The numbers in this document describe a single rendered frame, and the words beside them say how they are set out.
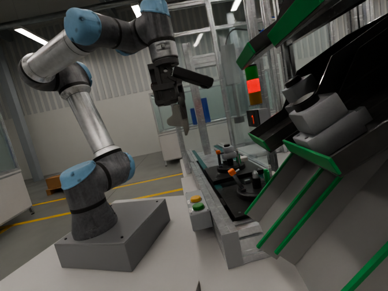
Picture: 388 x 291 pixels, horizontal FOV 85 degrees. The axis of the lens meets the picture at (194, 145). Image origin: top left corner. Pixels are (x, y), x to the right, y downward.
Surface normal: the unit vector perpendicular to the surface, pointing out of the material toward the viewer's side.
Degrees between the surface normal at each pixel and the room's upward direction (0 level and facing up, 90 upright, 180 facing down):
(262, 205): 90
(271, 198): 90
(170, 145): 90
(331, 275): 45
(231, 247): 90
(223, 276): 0
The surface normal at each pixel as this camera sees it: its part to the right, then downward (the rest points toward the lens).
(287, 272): -0.20, -0.97
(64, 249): -0.30, 0.21
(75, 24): -0.51, 0.25
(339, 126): -0.06, 0.17
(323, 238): -0.83, -0.55
